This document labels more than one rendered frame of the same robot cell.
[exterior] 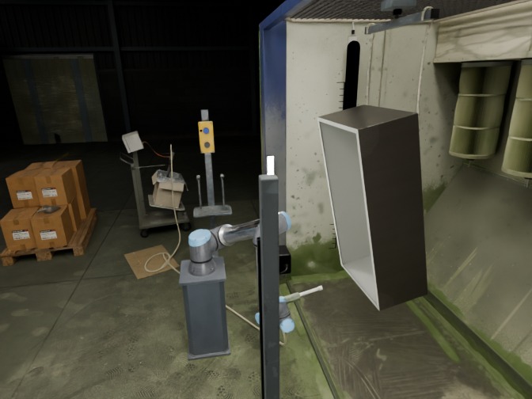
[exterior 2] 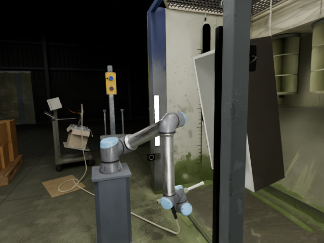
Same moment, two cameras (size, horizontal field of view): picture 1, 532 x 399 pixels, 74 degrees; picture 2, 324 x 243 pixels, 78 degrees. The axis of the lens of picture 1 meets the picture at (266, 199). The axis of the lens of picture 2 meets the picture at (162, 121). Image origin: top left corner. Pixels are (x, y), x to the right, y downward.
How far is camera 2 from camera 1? 0.83 m
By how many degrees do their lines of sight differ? 15
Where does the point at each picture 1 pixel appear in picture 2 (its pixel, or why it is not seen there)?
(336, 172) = (206, 97)
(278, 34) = (160, 15)
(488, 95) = (290, 54)
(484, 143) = (291, 84)
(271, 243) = (243, 15)
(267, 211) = not seen: outside the picture
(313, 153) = (183, 95)
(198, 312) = (107, 207)
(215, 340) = (121, 233)
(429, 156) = not seen: hidden behind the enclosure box
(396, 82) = not seen: hidden behind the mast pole
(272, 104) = (157, 60)
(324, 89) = (190, 53)
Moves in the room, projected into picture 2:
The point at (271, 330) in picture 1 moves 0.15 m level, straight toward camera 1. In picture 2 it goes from (239, 143) to (282, 162)
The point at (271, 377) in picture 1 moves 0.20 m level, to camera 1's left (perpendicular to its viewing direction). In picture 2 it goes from (236, 214) to (162, 222)
